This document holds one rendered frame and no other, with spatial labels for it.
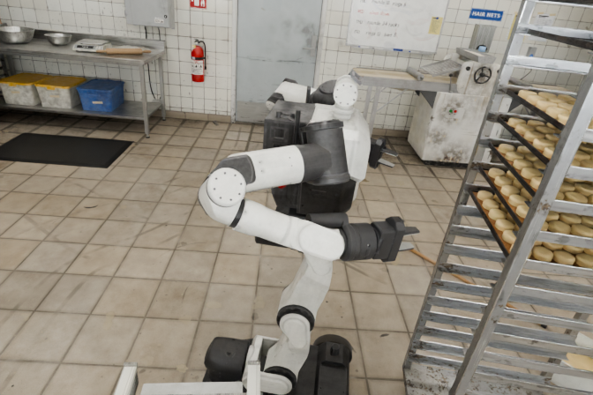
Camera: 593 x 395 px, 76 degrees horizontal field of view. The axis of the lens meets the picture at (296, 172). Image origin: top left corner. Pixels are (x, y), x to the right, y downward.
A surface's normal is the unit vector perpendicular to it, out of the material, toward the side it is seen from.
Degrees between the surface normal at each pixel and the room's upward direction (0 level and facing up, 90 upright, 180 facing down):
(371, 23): 90
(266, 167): 51
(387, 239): 89
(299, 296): 90
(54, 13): 90
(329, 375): 0
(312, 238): 59
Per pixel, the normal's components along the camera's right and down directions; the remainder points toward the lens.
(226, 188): 0.40, -0.22
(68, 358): 0.09, -0.89
